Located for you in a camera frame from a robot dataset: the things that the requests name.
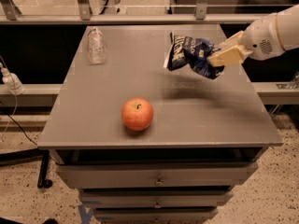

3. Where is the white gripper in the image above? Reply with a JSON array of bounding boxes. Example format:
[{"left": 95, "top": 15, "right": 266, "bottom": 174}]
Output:
[{"left": 206, "top": 13, "right": 284, "bottom": 67}]

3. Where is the blue chip bag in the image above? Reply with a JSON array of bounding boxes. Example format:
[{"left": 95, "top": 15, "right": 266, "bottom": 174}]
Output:
[{"left": 164, "top": 33, "right": 224, "bottom": 79}]

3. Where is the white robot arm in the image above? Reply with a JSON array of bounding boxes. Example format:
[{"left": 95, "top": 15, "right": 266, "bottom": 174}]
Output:
[{"left": 207, "top": 5, "right": 299, "bottom": 67}]

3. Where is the red apple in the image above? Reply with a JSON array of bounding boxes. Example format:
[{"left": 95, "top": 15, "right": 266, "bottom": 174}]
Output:
[{"left": 121, "top": 98, "right": 153, "bottom": 132}]

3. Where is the grey drawer cabinet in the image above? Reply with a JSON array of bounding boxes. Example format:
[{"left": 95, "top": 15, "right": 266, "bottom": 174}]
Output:
[{"left": 36, "top": 23, "right": 284, "bottom": 224}]

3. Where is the top grey drawer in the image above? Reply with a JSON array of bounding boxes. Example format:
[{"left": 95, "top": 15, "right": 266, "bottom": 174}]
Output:
[{"left": 57, "top": 162, "right": 258, "bottom": 189}]

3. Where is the grey drawer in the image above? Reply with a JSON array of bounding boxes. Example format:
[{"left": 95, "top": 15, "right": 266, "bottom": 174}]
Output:
[
  {"left": 93, "top": 207, "right": 218, "bottom": 222},
  {"left": 80, "top": 189, "right": 233, "bottom": 208},
  {"left": 57, "top": 162, "right": 258, "bottom": 189}
]

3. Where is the clear plastic water bottle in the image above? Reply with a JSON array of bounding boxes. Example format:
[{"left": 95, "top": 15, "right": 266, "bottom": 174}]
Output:
[{"left": 88, "top": 26, "right": 107, "bottom": 64}]

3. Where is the middle grey drawer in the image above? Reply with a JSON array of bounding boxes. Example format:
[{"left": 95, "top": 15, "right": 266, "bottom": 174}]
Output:
[{"left": 80, "top": 189, "right": 233, "bottom": 208}]

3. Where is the metal guard railing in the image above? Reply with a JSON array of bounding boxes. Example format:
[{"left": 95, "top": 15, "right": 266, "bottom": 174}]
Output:
[{"left": 0, "top": 0, "right": 298, "bottom": 25}]

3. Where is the bottom grey drawer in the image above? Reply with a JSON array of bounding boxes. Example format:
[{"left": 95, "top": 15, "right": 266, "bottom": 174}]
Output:
[{"left": 93, "top": 207, "right": 218, "bottom": 222}]

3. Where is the black stand leg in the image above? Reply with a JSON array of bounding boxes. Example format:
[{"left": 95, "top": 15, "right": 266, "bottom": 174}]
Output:
[{"left": 0, "top": 147, "right": 54, "bottom": 189}]

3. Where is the black cable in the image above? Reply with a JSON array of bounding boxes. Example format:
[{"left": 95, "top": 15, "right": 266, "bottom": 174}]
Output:
[{"left": 0, "top": 101, "right": 39, "bottom": 147}]

